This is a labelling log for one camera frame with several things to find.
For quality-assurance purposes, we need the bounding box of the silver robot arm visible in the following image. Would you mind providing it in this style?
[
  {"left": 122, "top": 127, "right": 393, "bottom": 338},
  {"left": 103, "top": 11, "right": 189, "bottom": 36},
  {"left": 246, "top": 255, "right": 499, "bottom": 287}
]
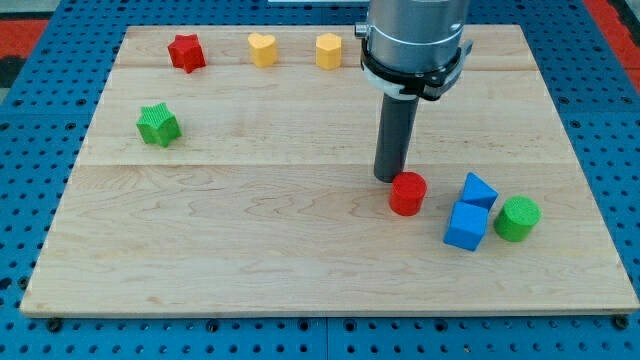
[{"left": 354, "top": 0, "right": 473, "bottom": 101}]

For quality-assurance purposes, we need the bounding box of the yellow heart block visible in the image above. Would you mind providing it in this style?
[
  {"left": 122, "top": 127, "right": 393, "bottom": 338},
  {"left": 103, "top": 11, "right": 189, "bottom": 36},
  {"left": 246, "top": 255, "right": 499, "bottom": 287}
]
[{"left": 247, "top": 33, "right": 278, "bottom": 68}]

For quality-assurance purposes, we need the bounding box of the red cylinder block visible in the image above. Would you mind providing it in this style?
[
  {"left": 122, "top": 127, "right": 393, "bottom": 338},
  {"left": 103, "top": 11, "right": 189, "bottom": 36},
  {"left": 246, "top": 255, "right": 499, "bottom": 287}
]
[{"left": 389, "top": 172, "right": 428, "bottom": 216}]

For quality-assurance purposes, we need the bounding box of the light wooden board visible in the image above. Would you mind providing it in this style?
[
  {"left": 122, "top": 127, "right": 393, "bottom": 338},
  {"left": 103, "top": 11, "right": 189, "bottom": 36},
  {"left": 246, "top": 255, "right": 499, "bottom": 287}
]
[{"left": 21, "top": 25, "right": 639, "bottom": 318}]

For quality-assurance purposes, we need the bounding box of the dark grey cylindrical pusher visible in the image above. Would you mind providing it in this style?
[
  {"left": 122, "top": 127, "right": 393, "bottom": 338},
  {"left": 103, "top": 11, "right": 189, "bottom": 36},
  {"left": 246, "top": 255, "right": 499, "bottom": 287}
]
[{"left": 374, "top": 95, "right": 419, "bottom": 183}]

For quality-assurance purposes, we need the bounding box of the yellow hexagon block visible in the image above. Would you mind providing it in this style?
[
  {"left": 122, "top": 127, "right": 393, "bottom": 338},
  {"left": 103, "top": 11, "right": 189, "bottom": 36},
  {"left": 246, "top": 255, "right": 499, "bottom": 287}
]
[{"left": 315, "top": 33, "right": 342, "bottom": 70}]

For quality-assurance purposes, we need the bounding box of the blue cube block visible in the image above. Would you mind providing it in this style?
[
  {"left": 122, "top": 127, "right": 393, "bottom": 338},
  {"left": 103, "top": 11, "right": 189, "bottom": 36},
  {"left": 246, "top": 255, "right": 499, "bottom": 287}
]
[{"left": 443, "top": 201, "right": 489, "bottom": 251}]

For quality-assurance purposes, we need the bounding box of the blue triangle block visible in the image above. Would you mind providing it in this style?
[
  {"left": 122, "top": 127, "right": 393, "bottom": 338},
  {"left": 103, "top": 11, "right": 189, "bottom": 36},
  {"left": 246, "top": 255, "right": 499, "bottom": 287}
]
[{"left": 460, "top": 172, "right": 499, "bottom": 210}]

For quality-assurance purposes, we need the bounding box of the green star block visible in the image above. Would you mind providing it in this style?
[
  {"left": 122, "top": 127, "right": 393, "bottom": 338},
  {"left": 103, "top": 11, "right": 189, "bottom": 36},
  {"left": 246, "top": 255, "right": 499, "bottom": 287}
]
[{"left": 136, "top": 102, "right": 182, "bottom": 147}]

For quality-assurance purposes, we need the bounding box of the red star block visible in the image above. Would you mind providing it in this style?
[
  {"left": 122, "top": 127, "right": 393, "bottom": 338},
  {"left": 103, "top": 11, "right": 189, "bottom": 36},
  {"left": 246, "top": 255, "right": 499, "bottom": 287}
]
[{"left": 168, "top": 34, "right": 206, "bottom": 73}]

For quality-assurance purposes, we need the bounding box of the green cylinder block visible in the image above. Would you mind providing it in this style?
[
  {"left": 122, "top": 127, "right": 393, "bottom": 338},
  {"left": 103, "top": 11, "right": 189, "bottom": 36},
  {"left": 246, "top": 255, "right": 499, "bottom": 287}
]
[{"left": 494, "top": 195, "right": 542, "bottom": 242}]

